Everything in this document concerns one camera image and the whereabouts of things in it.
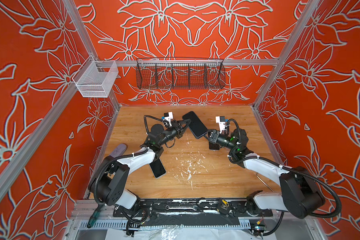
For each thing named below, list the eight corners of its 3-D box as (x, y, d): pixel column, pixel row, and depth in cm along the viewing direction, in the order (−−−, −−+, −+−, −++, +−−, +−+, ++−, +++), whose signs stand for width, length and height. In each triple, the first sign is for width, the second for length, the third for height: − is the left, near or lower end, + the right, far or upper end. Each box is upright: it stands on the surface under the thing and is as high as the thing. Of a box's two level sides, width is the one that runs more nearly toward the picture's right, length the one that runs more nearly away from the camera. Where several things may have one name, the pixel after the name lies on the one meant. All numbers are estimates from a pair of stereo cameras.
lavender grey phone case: (112, 157, 94) (110, 154, 91) (120, 145, 100) (118, 142, 97) (120, 159, 93) (118, 156, 90) (127, 147, 99) (126, 144, 95)
